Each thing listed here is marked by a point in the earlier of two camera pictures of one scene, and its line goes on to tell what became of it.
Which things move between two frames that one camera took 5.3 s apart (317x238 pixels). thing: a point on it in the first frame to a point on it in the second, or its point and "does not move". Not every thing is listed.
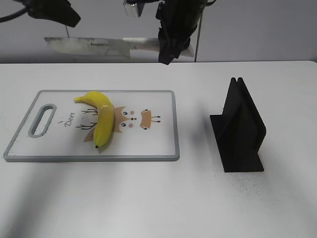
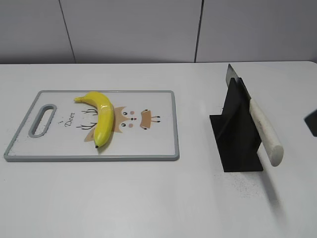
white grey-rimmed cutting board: (145, 127) does not move
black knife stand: (239, 131) does not move
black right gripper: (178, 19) to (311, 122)
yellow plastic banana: (105, 117) does not move
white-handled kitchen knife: (116, 47) to (273, 148)
